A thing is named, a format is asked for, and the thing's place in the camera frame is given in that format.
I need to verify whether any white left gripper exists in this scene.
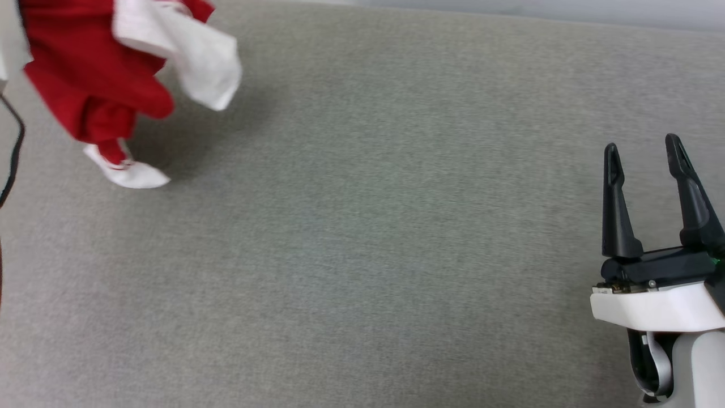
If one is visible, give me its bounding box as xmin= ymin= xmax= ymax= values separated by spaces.
xmin=0 ymin=0 xmax=32 ymax=94

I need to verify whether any black cable with teal plug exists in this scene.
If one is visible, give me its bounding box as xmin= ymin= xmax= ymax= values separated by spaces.
xmin=0 ymin=93 xmax=27 ymax=209

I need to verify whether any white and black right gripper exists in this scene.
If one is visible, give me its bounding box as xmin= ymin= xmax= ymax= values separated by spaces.
xmin=590 ymin=134 xmax=725 ymax=333

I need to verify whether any red and white jersey garment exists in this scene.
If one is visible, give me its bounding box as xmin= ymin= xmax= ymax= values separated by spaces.
xmin=19 ymin=0 xmax=243 ymax=189

